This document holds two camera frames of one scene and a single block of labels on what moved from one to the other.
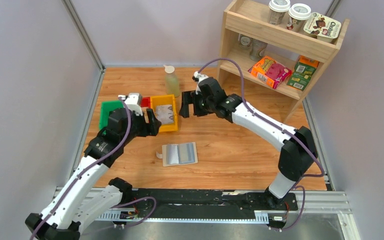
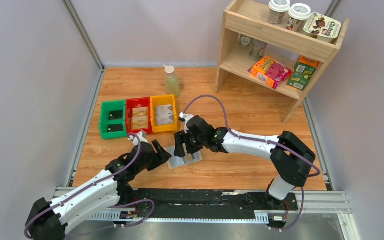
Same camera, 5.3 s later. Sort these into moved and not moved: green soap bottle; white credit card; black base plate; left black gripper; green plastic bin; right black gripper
Moved: right black gripper; left black gripper
Not moved: green soap bottle; green plastic bin; white credit card; black base plate
